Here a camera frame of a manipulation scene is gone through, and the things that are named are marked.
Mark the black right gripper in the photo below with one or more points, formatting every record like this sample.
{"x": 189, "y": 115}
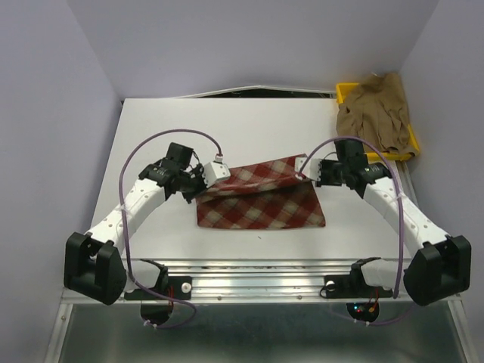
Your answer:
{"x": 323, "y": 181}

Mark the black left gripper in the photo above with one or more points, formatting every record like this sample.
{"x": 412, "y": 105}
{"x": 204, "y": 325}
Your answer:
{"x": 199, "y": 171}

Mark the red plaid skirt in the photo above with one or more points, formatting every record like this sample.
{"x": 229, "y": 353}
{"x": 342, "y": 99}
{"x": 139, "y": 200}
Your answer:
{"x": 261, "y": 196}

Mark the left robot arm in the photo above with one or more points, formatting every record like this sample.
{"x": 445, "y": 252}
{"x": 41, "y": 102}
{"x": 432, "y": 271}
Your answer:
{"x": 97, "y": 263}

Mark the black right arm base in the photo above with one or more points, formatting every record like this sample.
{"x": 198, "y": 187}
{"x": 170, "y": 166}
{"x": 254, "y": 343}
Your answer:
{"x": 351, "y": 286}

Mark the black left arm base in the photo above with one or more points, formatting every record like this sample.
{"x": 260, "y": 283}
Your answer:
{"x": 177, "y": 287}

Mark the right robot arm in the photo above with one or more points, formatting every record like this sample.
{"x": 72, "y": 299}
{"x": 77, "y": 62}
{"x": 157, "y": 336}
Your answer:
{"x": 432, "y": 264}

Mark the tan skirt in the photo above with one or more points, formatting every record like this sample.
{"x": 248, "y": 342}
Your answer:
{"x": 378, "y": 109}

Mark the yellow plastic bin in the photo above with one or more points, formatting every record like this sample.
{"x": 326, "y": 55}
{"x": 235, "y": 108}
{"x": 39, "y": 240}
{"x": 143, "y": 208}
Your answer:
{"x": 378, "y": 113}

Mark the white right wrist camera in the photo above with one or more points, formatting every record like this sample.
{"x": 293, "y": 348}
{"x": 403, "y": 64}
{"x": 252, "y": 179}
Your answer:
{"x": 308, "y": 169}

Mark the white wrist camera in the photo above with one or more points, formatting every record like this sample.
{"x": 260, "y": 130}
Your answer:
{"x": 215, "y": 171}
{"x": 308, "y": 169}

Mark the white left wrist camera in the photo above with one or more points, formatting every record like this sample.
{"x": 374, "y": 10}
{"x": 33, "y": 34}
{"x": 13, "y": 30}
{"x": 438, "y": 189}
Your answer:
{"x": 215, "y": 171}

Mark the aluminium rail frame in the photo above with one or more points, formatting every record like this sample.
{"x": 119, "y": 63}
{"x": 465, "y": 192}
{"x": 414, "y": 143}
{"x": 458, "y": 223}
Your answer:
{"x": 258, "y": 299}

